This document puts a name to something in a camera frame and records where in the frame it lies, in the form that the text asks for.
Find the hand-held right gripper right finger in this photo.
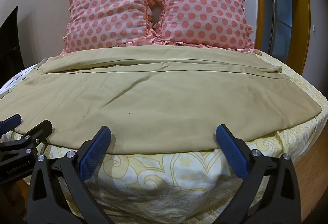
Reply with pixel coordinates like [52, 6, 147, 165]
[215, 124, 302, 224]

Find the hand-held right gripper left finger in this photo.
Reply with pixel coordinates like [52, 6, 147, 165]
[27, 126, 116, 224]

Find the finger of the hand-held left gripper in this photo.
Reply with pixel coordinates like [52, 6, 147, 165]
[0, 114, 22, 135]
[19, 119, 53, 145]

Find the khaki bed sheet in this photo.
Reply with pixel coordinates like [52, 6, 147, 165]
[0, 48, 323, 156]

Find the yellow floral bed sheet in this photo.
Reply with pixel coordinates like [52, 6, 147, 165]
[0, 45, 328, 224]

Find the dark wooden furniture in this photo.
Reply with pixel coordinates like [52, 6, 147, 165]
[0, 6, 20, 86]

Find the pink polka dot pillow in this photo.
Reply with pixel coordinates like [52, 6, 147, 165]
[147, 0, 255, 50]
[62, 0, 154, 56]

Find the dark glass door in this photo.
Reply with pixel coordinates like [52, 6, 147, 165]
[260, 0, 305, 71]

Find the wooden door frame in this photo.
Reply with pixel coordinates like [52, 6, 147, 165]
[206, 0, 310, 78]

